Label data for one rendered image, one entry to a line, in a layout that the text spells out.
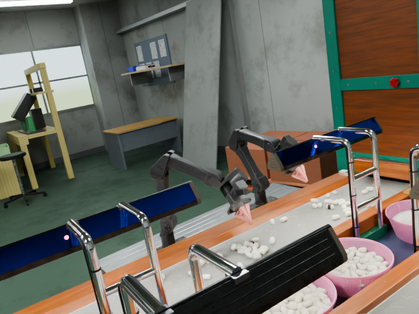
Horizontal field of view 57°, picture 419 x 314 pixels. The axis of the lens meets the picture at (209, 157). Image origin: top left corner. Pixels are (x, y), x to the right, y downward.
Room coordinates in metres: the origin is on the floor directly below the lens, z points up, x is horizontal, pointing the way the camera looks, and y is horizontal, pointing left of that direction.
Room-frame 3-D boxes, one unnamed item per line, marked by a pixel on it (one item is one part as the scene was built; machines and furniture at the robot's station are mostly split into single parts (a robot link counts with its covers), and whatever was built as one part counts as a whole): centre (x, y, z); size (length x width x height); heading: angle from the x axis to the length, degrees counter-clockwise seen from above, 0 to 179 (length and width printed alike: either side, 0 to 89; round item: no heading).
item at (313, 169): (4.24, -0.91, 0.25); 1.36 x 0.98 x 0.49; 35
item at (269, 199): (2.02, -0.24, 0.71); 0.20 x 0.07 x 0.08; 125
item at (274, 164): (1.56, -0.50, 1.08); 0.62 x 0.08 x 0.07; 121
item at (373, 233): (1.48, -0.53, 0.90); 0.20 x 0.19 x 0.45; 121
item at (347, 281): (1.18, -0.41, 0.72); 0.27 x 0.27 x 0.10
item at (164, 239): (1.68, 0.26, 0.71); 0.20 x 0.07 x 0.08; 125
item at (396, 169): (1.83, -0.84, 0.83); 0.30 x 0.06 x 0.07; 31
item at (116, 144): (6.81, 1.09, 0.32); 1.19 x 0.62 x 0.64; 125
